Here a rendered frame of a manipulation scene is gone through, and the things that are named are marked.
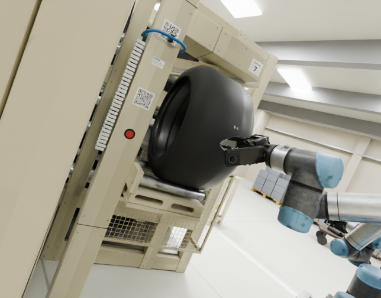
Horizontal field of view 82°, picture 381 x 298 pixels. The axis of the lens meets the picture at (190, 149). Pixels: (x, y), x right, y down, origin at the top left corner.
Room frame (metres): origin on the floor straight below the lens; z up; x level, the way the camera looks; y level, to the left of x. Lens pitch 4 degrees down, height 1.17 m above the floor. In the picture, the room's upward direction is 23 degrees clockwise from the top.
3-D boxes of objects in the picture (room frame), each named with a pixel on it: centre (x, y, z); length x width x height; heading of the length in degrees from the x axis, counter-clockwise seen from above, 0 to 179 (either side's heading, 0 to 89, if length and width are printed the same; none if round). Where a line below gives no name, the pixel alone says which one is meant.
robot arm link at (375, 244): (1.05, -0.96, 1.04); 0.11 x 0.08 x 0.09; 20
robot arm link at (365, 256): (1.05, -0.94, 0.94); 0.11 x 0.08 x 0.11; 110
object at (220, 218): (3.49, -0.58, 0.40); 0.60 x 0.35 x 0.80; 45
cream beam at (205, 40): (1.44, 0.09, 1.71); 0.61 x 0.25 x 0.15; 116
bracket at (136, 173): (1.04, 0.23, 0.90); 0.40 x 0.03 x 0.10; 26
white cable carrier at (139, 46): (0.93, 0.35, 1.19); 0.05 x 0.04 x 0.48; 26
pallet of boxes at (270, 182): (8.23, -3.40, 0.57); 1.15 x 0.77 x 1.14; 45
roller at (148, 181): (1.00, 0.00, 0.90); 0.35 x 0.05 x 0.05; 116
